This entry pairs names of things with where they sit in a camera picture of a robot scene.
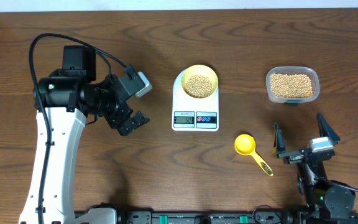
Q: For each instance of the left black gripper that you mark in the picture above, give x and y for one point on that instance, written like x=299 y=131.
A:
x=123 y=111

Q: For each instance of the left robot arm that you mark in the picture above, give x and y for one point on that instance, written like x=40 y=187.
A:
x=69 y=95

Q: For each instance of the soybeans pile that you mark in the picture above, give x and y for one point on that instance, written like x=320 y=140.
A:
x=291 y=86

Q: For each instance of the clear plastic container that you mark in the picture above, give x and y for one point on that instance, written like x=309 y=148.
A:
x=291 y=70

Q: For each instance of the green tape label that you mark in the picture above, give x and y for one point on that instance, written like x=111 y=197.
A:
x=292 y=103

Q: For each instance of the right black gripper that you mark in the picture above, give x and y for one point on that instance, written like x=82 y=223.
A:
x=278 y=145

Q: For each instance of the yellow measuring scoop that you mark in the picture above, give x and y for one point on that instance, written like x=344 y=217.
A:
x=245 y=145

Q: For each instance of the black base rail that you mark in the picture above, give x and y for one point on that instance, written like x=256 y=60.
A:
x=197 y=217

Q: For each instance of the pale yellow bowl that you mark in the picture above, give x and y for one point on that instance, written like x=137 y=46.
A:
x=199 y=70

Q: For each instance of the soybeans in bowl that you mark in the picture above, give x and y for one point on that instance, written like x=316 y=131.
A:
x=199 y=86

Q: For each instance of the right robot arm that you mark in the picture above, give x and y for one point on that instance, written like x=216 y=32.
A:
x=327 y=201

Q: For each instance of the white digital kitchen scale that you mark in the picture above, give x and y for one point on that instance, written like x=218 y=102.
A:
x=194 y=114

